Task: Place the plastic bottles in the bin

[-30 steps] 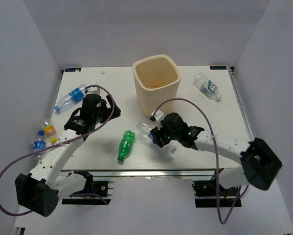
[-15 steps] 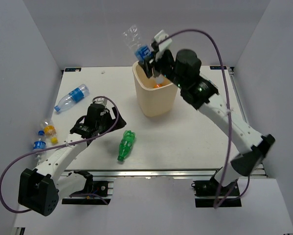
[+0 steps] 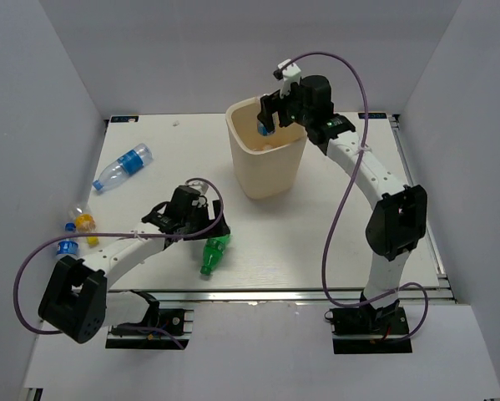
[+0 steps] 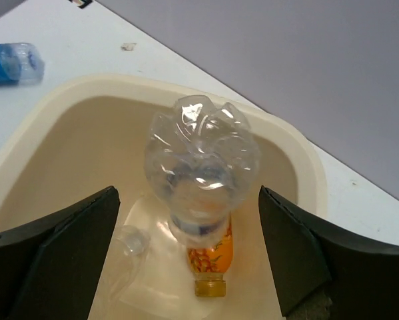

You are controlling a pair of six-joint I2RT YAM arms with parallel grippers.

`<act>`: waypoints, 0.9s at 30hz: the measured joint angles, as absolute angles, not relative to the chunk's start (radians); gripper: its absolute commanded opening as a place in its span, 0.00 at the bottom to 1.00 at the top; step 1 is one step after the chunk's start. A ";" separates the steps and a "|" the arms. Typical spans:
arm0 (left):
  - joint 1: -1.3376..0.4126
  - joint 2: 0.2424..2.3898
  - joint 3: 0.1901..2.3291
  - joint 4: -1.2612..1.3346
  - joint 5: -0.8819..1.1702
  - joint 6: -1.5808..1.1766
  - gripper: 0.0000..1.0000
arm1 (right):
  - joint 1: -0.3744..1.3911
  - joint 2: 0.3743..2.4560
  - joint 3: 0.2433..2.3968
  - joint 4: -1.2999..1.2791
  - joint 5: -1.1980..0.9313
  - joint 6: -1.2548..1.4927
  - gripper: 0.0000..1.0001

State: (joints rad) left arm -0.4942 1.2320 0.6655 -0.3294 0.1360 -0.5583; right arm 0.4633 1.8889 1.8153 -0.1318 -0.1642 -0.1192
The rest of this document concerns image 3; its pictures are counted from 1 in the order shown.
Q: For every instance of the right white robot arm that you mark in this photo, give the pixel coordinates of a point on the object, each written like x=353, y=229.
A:
x=399, y=211

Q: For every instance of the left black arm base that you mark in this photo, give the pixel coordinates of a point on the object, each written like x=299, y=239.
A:
x=140, y=321

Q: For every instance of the cream plastic bin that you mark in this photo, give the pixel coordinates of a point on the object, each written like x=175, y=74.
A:
x=262, y=174

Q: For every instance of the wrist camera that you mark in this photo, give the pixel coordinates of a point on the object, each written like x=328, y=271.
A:
x=201, y=188
x=288, y=73

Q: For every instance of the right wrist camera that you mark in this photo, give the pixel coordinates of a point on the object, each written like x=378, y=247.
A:
x=288, y=73

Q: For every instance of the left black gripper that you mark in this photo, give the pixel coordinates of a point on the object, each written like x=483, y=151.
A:
x=221, y=229

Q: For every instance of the black XDOF logo sticker right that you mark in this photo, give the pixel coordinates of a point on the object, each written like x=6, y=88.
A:
x=372, y=115

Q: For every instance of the small bottle blue label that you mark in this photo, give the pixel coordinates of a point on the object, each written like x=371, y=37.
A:
x=68, y=246

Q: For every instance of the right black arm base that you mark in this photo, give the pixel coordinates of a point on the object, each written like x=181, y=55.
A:
x=367, y=331

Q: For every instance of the black logo sticker left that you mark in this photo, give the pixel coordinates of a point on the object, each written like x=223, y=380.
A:
x=124, y=119

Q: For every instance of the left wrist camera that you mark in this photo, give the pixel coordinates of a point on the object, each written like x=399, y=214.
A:
x=201, y=188

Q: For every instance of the green plastic bottle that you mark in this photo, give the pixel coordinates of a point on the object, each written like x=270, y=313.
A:
x=213, y=254

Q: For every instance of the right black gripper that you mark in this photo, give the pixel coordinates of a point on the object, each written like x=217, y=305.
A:
x=269, y=104

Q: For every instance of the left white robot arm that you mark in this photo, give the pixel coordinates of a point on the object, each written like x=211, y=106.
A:
x=77, y=300

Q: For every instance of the clear bottle yellow label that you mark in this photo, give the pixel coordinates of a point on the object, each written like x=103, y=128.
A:
x=81, y=216

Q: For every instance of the clear bottle blue label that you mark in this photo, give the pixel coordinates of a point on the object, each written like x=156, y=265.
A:
x=263, y=131
x=123, y=168

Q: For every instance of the aluminium front rail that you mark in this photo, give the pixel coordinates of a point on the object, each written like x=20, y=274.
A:
x=436, y=294

